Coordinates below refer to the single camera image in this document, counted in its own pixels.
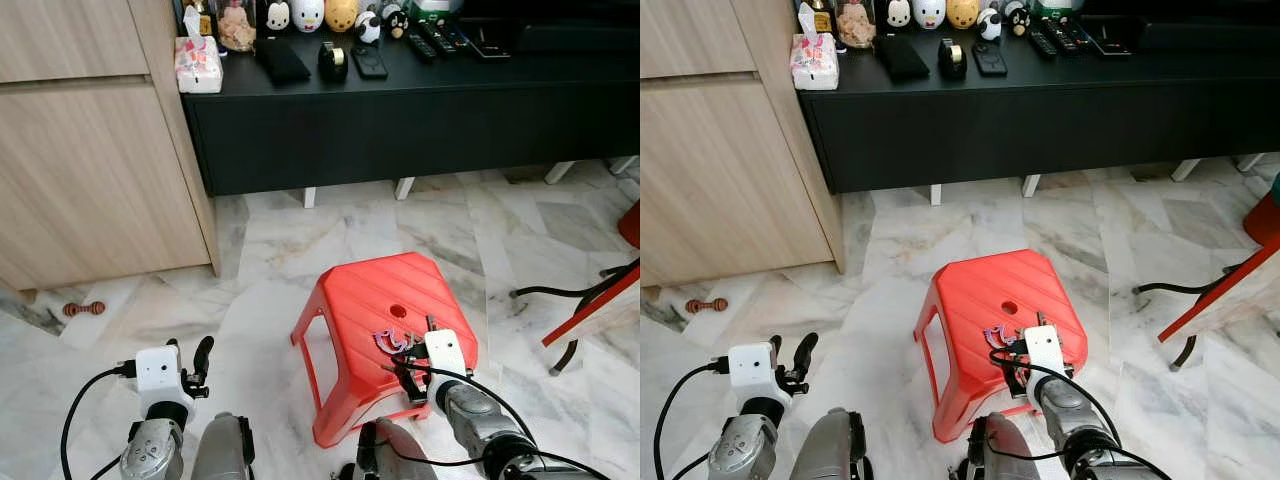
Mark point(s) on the white egg figure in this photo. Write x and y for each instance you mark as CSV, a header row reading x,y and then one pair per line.
x,y
308,15
929,13

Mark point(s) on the long black remote control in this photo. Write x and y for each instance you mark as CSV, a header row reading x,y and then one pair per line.
x,y
1045,40
421,44
1072,34
448,36

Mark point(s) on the small flat black remote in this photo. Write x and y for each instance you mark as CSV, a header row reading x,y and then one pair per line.
x,y
990,60
369,63

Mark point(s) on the black tape dispenser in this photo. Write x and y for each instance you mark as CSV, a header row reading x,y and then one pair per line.
x,y
952,60
333,62

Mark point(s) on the black television base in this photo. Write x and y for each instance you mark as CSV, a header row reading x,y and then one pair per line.
x,y
1190,22
560,25

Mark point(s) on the black and white plush figure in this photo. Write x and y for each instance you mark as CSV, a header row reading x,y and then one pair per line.
x,y
395,20
1017,18

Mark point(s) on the black pouch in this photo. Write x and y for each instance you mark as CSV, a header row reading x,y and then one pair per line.
x,y
282,62
902,58

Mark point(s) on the brown dumbbell toy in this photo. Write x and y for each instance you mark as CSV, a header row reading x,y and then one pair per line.
x,y
84,309
706,306

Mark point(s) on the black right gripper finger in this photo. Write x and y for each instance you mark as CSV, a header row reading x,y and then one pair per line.
x,y
1005,344
1040,319
408,349
433,323

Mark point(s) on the pink and white tissue pack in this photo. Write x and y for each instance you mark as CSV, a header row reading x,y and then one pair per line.
x,y
198,65
814,62

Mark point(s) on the green box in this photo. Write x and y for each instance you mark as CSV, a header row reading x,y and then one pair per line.
x,y
1057,7
435,8

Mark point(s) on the round red stool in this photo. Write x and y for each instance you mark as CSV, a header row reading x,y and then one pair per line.
x,y
1265,220
631,225

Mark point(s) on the light wood cabinet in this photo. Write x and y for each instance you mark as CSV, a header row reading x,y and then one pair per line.
x,y
720,170
90,170

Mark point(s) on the black tv console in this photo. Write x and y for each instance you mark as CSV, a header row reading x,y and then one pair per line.
x,y
420,120
1040,120

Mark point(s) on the panda plush figure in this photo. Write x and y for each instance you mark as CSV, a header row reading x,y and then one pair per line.
x,y
990,25
368,28

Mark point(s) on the red edged table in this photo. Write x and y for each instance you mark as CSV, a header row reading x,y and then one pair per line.
x,y
595,305
1215,300

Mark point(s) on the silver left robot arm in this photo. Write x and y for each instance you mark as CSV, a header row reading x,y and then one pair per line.
x,y
745,450
152,450

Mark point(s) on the yellow plush figure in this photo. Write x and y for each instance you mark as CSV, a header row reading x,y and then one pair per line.
x,y
963,13
341,15

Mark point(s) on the red plastic stool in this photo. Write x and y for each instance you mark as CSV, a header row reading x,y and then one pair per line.
x,y
990,290
370,290

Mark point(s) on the white bear figure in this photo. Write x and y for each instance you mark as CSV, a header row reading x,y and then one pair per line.
x,y
278,15
899,13

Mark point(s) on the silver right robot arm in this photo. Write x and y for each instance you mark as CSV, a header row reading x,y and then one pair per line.
x,y
1085,420
490,425

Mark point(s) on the glass snack jar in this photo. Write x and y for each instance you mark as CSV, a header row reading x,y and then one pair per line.
x,y
236,28
858,25

